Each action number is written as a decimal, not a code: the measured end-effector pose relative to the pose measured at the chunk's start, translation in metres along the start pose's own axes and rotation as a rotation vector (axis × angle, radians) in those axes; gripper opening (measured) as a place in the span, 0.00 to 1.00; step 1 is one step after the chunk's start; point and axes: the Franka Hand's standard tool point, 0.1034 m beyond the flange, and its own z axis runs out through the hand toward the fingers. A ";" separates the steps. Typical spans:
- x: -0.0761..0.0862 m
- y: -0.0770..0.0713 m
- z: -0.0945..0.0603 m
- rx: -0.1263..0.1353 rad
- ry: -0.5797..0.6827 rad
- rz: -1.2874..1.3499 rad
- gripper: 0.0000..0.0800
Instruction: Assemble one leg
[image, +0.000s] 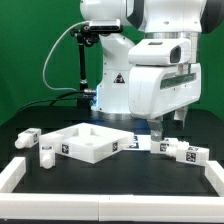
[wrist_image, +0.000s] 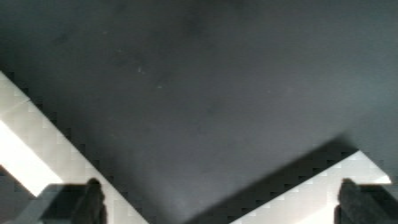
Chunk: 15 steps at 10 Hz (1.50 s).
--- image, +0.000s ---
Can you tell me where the grey camera on stand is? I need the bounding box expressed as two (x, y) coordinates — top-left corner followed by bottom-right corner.
(89, 19), (121, 33)

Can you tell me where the black camera stand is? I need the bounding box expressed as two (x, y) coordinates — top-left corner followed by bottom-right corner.
(70, 25), (99, 109)

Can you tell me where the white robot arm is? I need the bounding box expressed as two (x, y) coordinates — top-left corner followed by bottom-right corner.
(80, 0), (224, 141)

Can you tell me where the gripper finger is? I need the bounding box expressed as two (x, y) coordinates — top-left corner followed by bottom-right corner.
(173, 108), (187, 130)
(148, 117), (163, 141)

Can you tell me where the grey camera cable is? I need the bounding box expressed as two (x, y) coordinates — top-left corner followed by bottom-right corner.
(42, 20), (91, 92)

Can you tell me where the white sheet with tags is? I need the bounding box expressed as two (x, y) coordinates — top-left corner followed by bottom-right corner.
(126, 135), (151, 151)

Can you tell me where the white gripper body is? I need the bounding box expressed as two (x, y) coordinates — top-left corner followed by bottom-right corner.
(128, 63), (201, 119)

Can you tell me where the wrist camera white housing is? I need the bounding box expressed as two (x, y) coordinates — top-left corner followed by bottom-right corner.
(128, 38), (191, 66)

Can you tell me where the white U-shaped fence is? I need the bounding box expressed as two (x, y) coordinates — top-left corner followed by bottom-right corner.
(0, 157), (224, 224)

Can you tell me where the black cable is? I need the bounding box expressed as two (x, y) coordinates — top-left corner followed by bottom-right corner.
(18, 90), (88, 115)

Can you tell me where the white square table top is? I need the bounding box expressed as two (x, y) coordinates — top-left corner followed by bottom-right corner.
(39, 123), (134, 164)

